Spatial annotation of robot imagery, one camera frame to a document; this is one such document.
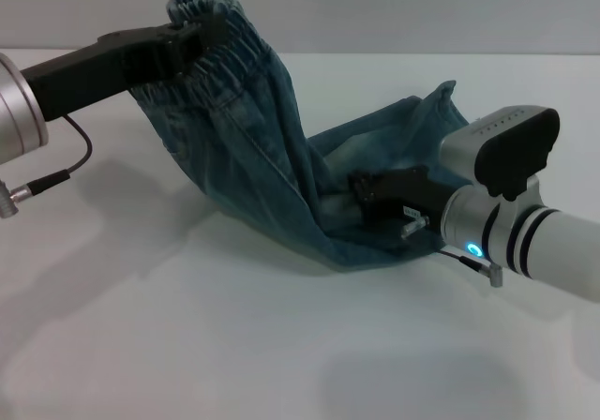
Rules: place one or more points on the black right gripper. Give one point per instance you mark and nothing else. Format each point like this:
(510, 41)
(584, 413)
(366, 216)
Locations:
(408, 199)

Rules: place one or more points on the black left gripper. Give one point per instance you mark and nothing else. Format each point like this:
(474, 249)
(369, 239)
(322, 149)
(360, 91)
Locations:
(103, 68)

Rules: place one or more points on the blue denim shorts with cartoon print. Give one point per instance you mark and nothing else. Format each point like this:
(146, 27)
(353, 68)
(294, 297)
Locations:
(262, 148)

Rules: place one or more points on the right wrist camera housing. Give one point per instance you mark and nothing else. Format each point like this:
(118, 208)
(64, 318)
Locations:
(511, 143)

